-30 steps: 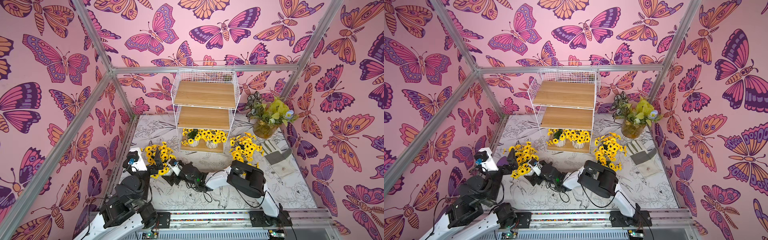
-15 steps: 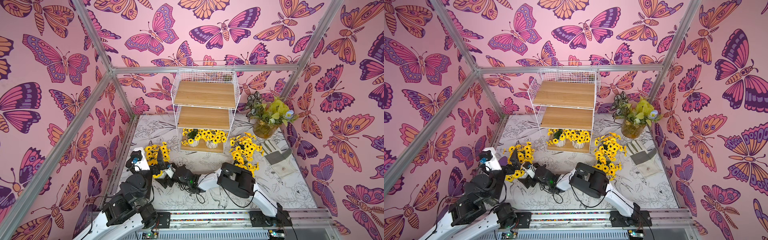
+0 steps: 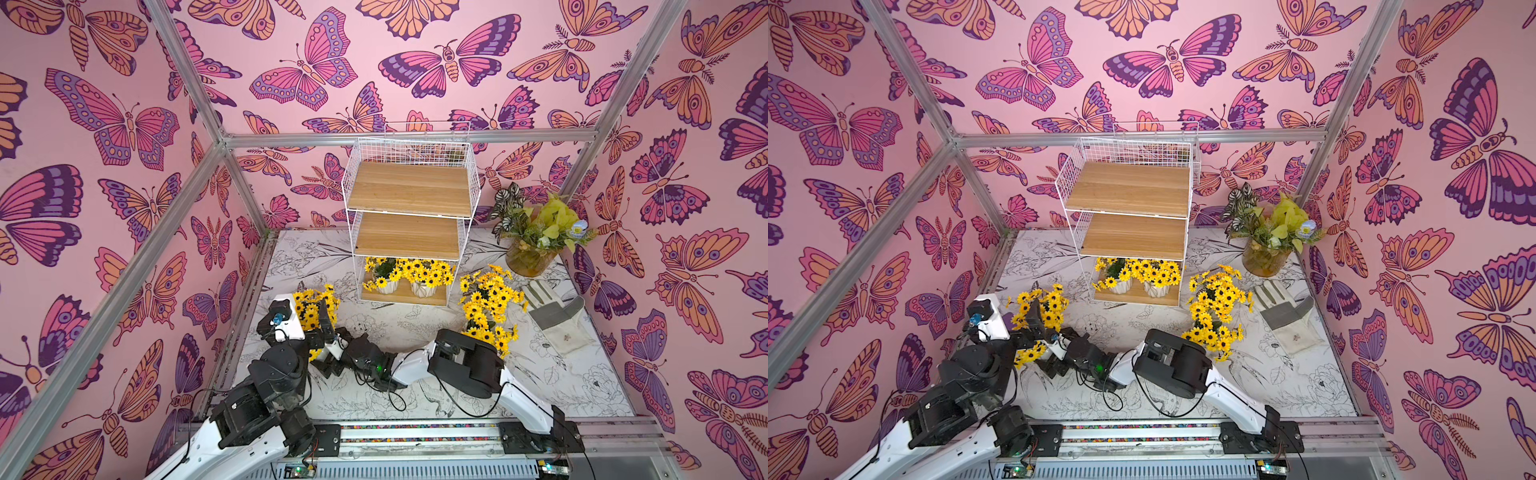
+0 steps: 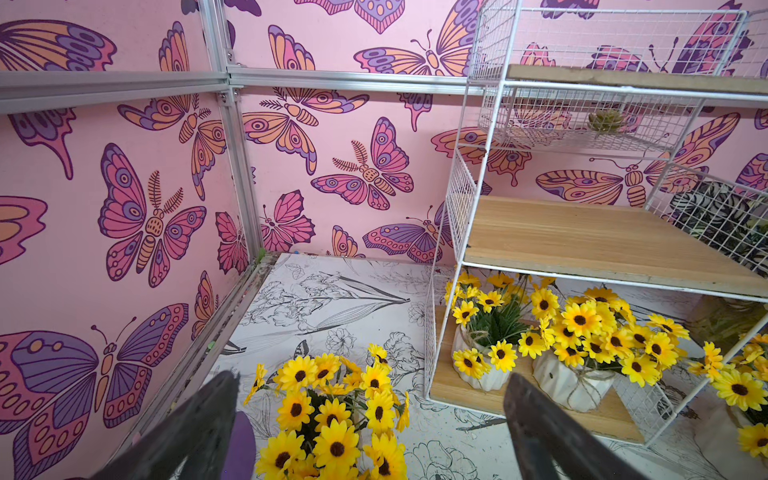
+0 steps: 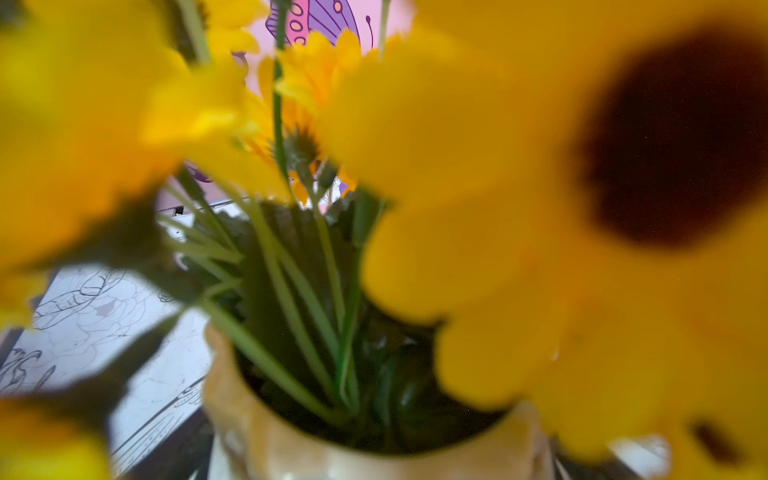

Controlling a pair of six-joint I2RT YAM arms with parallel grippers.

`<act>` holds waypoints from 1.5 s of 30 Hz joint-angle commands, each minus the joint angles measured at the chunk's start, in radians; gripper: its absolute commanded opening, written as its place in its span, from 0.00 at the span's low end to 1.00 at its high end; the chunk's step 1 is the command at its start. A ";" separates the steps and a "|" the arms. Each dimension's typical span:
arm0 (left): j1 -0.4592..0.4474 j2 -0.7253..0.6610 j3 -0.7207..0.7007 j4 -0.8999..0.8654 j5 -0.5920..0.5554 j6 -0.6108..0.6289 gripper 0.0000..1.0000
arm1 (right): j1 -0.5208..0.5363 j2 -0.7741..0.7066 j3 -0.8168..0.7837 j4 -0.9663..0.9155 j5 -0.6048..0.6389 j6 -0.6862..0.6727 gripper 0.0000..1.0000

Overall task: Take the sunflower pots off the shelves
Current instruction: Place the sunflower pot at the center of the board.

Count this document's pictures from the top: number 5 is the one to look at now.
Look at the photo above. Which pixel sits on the sunflower pot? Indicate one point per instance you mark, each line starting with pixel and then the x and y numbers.
pixel 517 222

